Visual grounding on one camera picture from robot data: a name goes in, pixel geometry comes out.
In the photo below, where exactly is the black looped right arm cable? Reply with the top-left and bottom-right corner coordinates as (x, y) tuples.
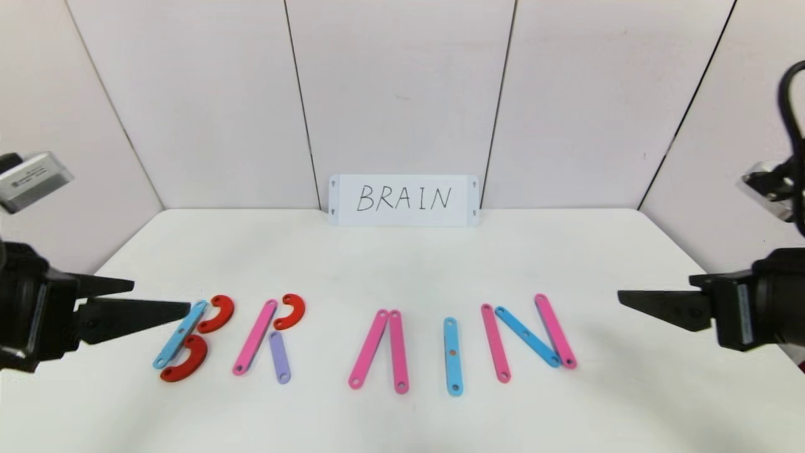
(778, 61), (805, 240)

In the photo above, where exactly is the white sign reading BRAIN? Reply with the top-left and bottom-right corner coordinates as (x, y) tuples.
(329, 174), (480, 227)

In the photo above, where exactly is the light blue three-hole bar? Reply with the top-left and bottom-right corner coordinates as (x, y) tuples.
(495, 306), (562, 369)
(443, 317), (464, 398)
(152, 300), (208, 370)

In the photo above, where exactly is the red half-ring piece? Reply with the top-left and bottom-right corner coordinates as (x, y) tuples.
(159, 335), (208, 383)
(197, 295), (235, 334)
(273, 294), (306, 331)

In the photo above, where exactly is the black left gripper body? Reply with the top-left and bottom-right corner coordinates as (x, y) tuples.
(0, 241), (79, 372)

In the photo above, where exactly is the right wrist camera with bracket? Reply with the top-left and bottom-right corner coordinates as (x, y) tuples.
(737, 160), (805, 222)

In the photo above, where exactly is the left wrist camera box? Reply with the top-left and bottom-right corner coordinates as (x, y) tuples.
(0, 152), (74, 215)

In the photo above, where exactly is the purple short bar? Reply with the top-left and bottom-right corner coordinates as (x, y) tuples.
(269, 332), (292, 385)

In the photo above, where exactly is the pink two-hole bar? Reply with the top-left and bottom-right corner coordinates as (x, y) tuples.
(535, 294), (577, 370)
(348, 309), (389, 390)
(388, 310), (410, 395)
(482, 304), (511, 384)
(232, 299), (278, 377)

